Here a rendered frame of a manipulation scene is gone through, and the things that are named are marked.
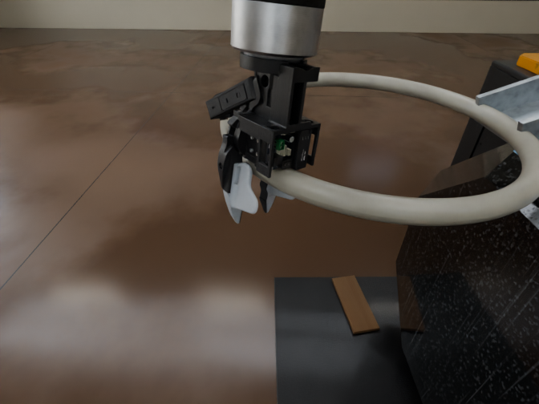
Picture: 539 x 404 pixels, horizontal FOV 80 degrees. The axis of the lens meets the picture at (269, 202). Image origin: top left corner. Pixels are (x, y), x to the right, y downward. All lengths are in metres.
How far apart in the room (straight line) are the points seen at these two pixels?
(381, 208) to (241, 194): 0.17
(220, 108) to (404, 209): 0.25
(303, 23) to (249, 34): 0.05
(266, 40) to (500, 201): 0.30
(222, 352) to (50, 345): 0.62
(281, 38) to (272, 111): 0.07
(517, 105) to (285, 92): 0.52
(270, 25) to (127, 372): 1.19
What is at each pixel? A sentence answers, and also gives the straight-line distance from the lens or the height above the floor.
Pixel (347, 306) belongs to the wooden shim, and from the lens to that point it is 1.35.
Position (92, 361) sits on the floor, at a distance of 1.39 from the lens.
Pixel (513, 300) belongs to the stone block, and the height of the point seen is 0.62.
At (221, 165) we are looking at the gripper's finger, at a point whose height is 0.92.
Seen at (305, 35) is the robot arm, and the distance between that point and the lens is 0.34.
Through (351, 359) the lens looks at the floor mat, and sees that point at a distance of 1.26.
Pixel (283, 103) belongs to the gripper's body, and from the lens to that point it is 0.34.
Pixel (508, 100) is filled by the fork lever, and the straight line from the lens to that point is 0.74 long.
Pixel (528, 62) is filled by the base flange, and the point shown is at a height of 0.77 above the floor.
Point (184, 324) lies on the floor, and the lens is 1.35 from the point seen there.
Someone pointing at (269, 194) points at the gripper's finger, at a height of 0.85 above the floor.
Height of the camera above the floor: 1.12
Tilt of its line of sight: 38 degrees down
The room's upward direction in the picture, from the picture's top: straight up
